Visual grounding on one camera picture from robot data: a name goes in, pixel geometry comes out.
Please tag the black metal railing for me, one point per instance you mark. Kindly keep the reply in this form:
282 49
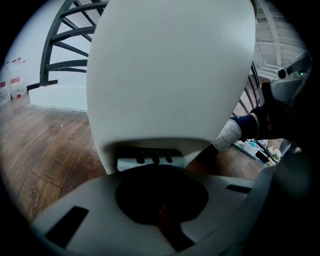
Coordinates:
62 32

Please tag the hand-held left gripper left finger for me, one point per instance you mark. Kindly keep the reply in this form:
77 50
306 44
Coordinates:
95 220

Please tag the clear water jug red label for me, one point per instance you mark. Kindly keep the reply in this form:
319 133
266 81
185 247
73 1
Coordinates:
4 87
17 80

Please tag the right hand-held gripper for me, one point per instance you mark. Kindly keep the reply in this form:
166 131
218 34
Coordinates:
290 85

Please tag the person's white right shoe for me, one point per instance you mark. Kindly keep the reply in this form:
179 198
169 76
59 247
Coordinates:
228 135

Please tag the small white container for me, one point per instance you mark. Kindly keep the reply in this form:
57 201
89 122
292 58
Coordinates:
252 147

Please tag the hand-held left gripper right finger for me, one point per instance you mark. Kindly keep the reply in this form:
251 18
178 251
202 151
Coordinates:
220 200

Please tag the white curved ledge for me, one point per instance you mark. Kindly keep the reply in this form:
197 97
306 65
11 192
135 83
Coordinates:
57 96

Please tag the white lidded trash bin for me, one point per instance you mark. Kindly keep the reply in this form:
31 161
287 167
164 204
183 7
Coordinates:
170 75

